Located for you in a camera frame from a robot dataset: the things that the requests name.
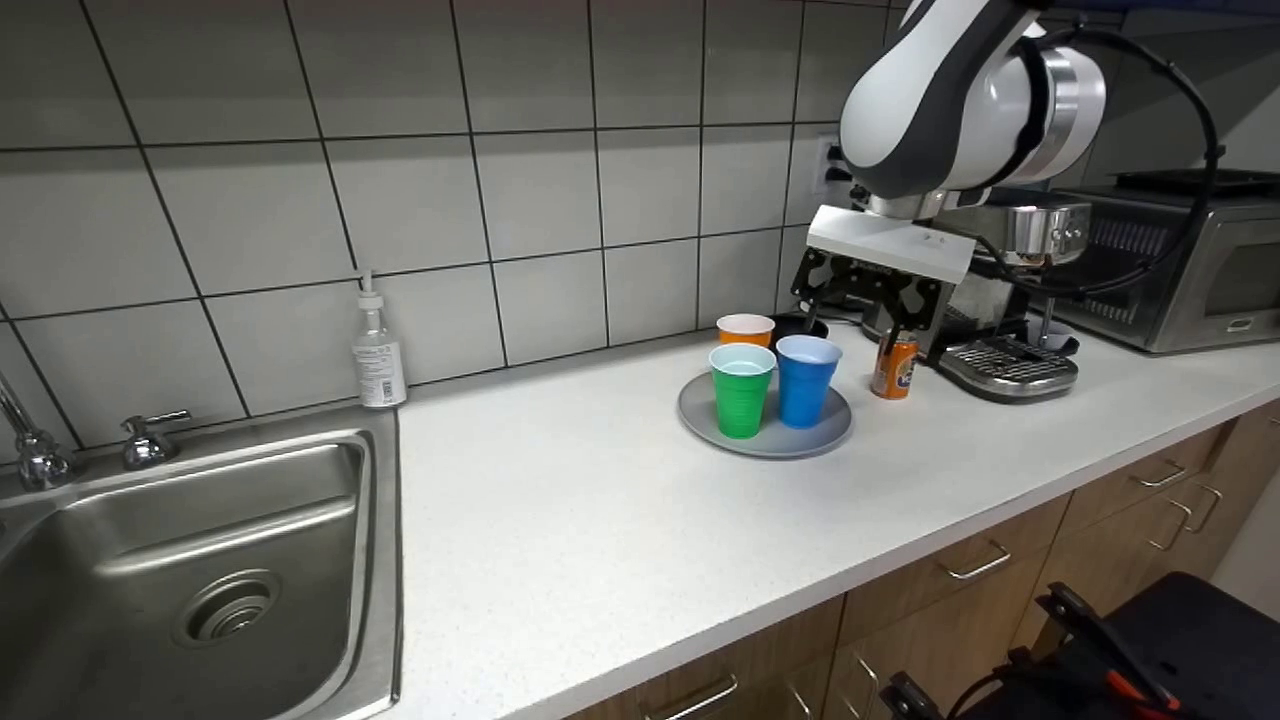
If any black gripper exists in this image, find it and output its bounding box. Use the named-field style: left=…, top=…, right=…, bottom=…
left=787, top=247, right=944, bottom=370

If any blue plastic cup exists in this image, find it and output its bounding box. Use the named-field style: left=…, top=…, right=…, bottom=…
left=774, top=331, right=846, bottom=434

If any orange plastic cup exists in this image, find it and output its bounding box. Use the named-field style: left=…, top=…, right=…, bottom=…
left=712, top=310, right=781, bottom=352

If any green plastic cup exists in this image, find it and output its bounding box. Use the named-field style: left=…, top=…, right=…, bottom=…
left=705, top=340, right=781, bottom=444

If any grey round plate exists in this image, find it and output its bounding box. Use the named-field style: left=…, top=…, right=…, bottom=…
left=672, top=363, right=857, bottom=465

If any orange soda can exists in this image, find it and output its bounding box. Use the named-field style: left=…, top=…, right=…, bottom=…
left=870, top=331, right=927, bottom=404

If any stainless espresso machine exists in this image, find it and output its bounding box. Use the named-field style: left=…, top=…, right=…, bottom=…
left=934, top=198, right=1096, bottom=404

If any wooden base cabinet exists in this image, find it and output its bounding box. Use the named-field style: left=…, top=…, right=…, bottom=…
left=564, top=398, right=1280, bottom=720

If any black cart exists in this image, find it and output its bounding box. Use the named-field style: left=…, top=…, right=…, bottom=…
left=876, top=573, right=1280, bottom=720

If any clear soap pump bottle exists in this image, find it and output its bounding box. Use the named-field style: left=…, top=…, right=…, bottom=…
left=347, top=272, right=412, bottom=411

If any stainless steel sink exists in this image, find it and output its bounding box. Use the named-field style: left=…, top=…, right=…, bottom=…
left=0, top=411, right=406, bottom=720

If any chrome faucet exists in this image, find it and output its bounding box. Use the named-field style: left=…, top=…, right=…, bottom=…
left=0, top=378, right=77, bottom=492

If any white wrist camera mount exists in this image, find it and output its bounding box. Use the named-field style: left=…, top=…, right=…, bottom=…
left=799, top=201, right=981, bottom=288

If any chrome faucet handle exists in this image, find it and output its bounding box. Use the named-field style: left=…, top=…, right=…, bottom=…
left=115, top=409, right=195, bottom=471

